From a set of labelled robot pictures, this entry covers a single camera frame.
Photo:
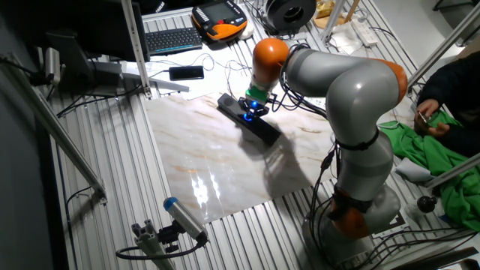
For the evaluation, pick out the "narrow white power strip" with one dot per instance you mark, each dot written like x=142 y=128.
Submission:
x=364 y=33

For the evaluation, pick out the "green cloth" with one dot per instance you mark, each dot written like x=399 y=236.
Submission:
x=431 y=150

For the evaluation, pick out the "yellow packet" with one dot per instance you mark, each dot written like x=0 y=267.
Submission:
x=324 y=8

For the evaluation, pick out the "grey white cloth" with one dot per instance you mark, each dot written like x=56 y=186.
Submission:
x=412 y=170

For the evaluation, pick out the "marble pattern board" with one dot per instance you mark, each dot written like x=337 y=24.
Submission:
x=210 y=157

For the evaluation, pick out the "aluminium strut beside monitor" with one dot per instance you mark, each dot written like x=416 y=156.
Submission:
x=135 y=48

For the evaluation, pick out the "green wrist flange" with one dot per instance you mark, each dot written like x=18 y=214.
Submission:
x=257 y=93

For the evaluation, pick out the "person's left hand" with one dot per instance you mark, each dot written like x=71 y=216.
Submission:
x=439 y=130

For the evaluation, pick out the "black speaker bar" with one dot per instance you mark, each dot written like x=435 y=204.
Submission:
x=266 y=133

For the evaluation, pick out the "orange black teach pendant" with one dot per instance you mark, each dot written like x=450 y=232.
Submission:
x=219 y=18

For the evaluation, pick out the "black keyboard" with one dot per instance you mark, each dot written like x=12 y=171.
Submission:
x=172 y=39

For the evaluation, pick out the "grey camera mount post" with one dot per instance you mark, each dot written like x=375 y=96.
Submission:
x=150 y=243

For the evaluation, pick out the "person's right forearm dark sleeve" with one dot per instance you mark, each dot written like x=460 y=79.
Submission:
x=453 y=78

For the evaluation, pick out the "white printed paper sheets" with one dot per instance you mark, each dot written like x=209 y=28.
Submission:
x=210 y=84

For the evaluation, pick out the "small silver camera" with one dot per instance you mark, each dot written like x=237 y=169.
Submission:
x=52 y=63

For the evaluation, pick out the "phone held by person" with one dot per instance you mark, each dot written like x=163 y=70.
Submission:
x=423 y=117

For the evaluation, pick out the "black round spool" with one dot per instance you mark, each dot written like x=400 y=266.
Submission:
x=290 y=15

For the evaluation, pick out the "person's left forearm dark sleeve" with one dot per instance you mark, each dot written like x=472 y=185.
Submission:
x=461 y=140

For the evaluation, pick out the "white round object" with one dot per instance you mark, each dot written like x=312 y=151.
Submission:
x=247 y=34

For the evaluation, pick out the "black computer monitor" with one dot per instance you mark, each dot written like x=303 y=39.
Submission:
x=112 y=30

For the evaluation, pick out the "white mounting plate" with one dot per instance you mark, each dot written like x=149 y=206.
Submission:
x=401 y=225

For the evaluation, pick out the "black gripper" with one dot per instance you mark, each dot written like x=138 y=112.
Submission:
x=255 y=107

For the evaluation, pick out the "black ball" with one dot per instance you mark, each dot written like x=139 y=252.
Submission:
x=427 y=204

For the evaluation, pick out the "silver orange robot arm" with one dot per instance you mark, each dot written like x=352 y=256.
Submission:
x=356 y=97

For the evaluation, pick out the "aluminium frame post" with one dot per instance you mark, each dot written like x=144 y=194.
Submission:
x=332 y=20

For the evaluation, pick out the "silver camera with blue cap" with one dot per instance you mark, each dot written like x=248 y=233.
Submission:
x=183 y=219

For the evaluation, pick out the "black smartphone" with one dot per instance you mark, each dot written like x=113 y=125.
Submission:
x=186 y=73

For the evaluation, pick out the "long aluminium frame beam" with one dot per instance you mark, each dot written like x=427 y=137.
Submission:
x=56 y=131

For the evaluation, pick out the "blue lit volume knob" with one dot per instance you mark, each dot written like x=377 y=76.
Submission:
x=248 y=117

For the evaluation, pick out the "white power strip with sockets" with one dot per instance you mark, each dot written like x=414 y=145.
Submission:
x=315 y=103

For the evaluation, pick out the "wooden board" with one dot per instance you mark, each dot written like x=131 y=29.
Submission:
x=350 y=13

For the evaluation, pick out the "person's right hand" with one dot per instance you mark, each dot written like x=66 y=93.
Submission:
x=427 y=108

